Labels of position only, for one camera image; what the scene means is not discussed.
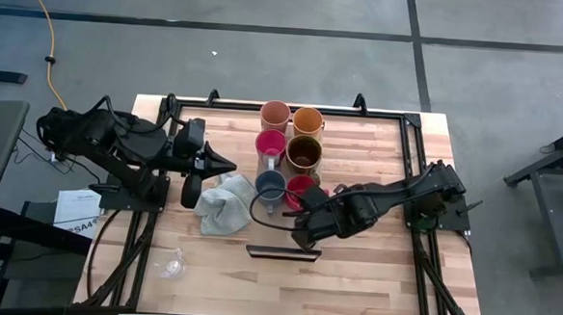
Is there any clear glass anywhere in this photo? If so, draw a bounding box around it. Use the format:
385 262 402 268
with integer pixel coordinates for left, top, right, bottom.
151 247 189 282

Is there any dark metal table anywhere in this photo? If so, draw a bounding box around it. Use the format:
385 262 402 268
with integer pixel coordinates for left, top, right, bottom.
499 116 563 279

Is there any grey waffle cloth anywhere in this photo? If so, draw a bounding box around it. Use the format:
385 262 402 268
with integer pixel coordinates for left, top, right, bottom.
193 171 258 239

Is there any yellow extension cable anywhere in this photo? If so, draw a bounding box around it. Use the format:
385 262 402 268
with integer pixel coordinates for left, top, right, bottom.
12 0 74 112

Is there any red mug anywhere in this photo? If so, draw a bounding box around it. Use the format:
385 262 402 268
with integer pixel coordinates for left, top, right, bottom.
283 173 318 213

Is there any orange plastic cup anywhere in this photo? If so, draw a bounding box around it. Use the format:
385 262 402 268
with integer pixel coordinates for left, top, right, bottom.
290 105 327 142

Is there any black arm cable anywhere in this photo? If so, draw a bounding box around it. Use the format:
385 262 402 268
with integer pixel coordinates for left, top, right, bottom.
94 88 180 139
248 186 319 234

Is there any black desk foot beam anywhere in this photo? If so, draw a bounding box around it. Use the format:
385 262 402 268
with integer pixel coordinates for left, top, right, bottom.
0 203 94 257

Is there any terracotta pink plastic cup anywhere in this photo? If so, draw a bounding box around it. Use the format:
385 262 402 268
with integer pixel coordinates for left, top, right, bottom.
257 98 293 135

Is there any magenta mug with clear handle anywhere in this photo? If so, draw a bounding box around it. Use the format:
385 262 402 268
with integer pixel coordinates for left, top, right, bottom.
253 128 288 172

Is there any dark curved cable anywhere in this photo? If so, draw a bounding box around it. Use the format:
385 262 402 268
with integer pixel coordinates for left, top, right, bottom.
84 207 123 301

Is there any white printed booklet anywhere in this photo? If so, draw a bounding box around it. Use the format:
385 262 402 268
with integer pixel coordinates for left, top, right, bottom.
52 187 103 241

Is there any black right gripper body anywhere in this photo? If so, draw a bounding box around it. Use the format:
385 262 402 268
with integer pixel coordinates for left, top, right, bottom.
293 184 380 246

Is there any grey ceramic mug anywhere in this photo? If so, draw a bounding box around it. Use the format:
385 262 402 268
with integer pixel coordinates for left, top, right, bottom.
253 169 289 216

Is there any brown ceramic mug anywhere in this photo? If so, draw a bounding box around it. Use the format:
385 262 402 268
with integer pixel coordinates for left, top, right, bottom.
283 133 324 179

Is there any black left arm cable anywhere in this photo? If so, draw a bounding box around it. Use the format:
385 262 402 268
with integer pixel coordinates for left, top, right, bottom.
94 88 180 139

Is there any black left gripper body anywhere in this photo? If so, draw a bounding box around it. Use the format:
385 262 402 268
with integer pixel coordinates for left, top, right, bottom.
150 116 210 210

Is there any black aluminium rig frame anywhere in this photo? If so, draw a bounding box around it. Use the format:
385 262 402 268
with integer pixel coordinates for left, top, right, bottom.
72 78 496 315

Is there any wooden shelf with black frame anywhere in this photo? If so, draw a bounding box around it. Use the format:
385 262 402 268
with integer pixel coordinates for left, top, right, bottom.
245 116 331 263

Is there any black floor bar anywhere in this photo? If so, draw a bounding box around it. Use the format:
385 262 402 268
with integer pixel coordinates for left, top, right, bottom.
0 68 28 86

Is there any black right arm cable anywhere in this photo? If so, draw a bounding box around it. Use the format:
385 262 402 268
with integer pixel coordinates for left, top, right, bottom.
248 186 319 234

